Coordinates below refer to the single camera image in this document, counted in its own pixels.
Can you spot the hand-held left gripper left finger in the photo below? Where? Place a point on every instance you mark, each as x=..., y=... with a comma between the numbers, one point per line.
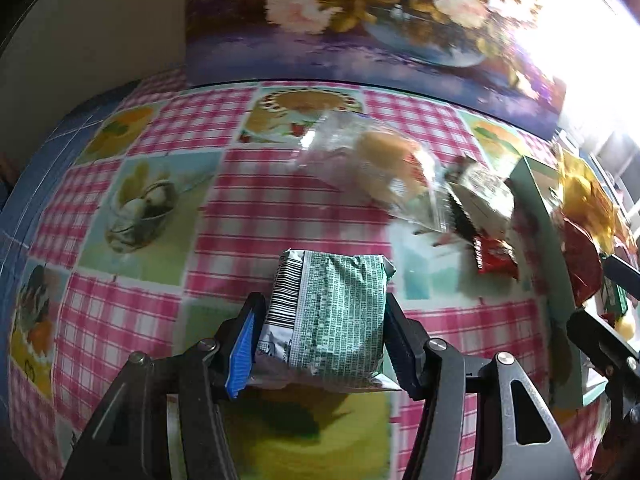
x=240, y=355

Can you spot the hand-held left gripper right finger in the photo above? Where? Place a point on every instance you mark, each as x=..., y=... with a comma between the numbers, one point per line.
x=400, y=350

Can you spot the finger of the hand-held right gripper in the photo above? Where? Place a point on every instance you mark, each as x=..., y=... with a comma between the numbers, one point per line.
x=607, y=342
x=625, y=271

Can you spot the yellow jelly cup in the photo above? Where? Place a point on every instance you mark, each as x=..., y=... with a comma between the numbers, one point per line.
x=625, y=327

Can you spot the dark green snack packet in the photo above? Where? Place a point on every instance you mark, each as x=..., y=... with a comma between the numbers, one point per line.
x=614, y=297

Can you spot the red puffy snack packet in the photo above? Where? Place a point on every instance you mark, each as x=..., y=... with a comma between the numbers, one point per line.
x=582, y=260

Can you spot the green barcode snack packet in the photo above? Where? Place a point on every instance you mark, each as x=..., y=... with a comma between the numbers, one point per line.
x=330, y=310

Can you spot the gold foil snack packet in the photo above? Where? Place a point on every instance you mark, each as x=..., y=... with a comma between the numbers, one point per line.
x=582, y=195

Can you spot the white teal-edged tray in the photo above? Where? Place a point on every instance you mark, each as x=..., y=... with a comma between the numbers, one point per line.
x=537, y=220

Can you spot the small red candy packet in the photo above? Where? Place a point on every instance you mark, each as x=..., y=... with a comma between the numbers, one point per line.
x=492, y=257

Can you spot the pink checkered fruit tablecloth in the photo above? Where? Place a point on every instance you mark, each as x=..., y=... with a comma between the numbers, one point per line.
x=280, y=210

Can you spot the white snack packet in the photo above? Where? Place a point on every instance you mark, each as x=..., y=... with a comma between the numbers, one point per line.
x=487, y=190

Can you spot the clear bread packet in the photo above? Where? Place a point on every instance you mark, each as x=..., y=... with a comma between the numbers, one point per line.
x=385, y=160

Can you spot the floral painting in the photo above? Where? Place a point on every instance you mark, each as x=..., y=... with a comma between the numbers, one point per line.
x=350, y=20

